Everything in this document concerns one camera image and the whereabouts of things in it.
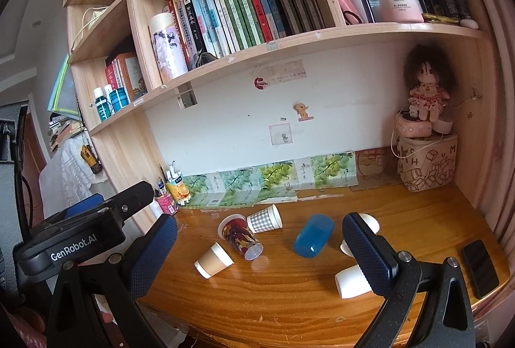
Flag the taped paper note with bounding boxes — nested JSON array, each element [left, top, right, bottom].
[[253, 59, 309, 84]]

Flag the yellow toy keychain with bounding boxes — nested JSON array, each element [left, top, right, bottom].
[[80, 144, 102, 174]]

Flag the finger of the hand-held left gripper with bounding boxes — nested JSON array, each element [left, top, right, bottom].
[[101, 181, 156, 226]]

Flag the white patterned cylinder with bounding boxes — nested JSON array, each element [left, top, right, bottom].
[[148, 12, 189, 80]]

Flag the white cup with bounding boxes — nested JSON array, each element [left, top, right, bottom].
[[335, 263, 376, 299], [340, 213, 380, 257]]

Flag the black smartphone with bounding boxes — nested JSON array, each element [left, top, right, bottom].
[[460, 239, 500, 300]]

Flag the red and orange books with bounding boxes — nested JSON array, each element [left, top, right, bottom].
[[105, 51, 148, 101]]

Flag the curly haired doll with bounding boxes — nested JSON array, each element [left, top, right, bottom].
[[403, 44, 456, 124]]

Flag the red patterned cup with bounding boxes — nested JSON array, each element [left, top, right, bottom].
[[218, 214, 264, 261]]

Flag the brown paper cup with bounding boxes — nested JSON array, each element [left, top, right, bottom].
[[194, 241, 235, 279]]

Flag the teal bottle with white cap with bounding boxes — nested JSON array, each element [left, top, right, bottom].
[[94, 87, 112, 122]]

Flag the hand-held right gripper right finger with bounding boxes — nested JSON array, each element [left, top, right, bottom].
[[341, 211, 478, 348]]

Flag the white lace cloth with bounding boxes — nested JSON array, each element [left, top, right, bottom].
[[39, 137, 108, 214]]

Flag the row of mixed colour books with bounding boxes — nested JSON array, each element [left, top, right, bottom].
[[166, 0, 326, 67]]

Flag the square pale wall sticker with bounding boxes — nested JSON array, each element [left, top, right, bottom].
[[268, 122, 292, 146]]

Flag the checkered paper cup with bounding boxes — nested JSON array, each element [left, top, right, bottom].
[[246, 204, 283, 234]]

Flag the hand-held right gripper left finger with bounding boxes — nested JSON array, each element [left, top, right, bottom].
[[47, 214, 178, 348]]

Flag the white printed storage basket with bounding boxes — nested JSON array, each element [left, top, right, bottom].
[[396, 133, 460, 193]]

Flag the white cable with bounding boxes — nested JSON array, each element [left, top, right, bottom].
[[389, 122, 445, 160]]

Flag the blue plastic cup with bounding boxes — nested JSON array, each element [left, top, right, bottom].
[[293, 214, 336, 260]]

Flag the pink cosmetic jar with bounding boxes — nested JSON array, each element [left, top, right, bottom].
[[377, 0, 424, 23]]

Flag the pink small box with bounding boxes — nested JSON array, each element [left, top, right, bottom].
[[395, 113, 434, 140]]

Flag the row of green print tissue packs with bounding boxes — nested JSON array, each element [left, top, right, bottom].
[[186, 152, 356, 209]]

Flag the teal jar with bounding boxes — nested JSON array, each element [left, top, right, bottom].
[[110, 88, 130, 114]]

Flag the green plastic folder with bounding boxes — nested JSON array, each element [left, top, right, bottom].
[[47, 54, 80, 116]]

